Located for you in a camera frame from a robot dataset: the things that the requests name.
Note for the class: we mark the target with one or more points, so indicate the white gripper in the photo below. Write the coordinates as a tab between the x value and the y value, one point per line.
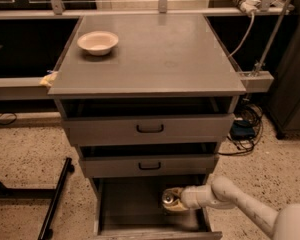
191	197

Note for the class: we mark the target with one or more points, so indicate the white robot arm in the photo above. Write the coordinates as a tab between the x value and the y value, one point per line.
222	193

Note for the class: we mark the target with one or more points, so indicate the grey open bottom drawer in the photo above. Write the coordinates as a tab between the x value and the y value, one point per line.
132	209

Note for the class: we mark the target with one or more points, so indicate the grey middle drawer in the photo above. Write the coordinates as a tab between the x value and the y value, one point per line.
138	166

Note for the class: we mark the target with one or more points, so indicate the grey top drawer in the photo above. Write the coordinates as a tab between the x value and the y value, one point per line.
111	131

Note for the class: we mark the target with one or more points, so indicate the grey drawer cabinet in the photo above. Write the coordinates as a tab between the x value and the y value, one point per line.
163	65

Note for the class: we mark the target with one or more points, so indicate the black metal stand leg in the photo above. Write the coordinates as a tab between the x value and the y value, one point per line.
46	231

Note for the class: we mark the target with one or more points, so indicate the dark grey side cabinet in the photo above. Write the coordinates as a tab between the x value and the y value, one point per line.
283	103

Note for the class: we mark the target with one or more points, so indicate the white bowl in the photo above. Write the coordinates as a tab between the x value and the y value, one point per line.
98	43

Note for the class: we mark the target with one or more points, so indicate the yellow tape piece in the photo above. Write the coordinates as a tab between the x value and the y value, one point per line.
48	80

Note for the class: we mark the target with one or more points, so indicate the white power strip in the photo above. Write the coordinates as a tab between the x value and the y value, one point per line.
247	6

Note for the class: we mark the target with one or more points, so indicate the thin metal rod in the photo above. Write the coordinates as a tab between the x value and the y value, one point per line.
258	66

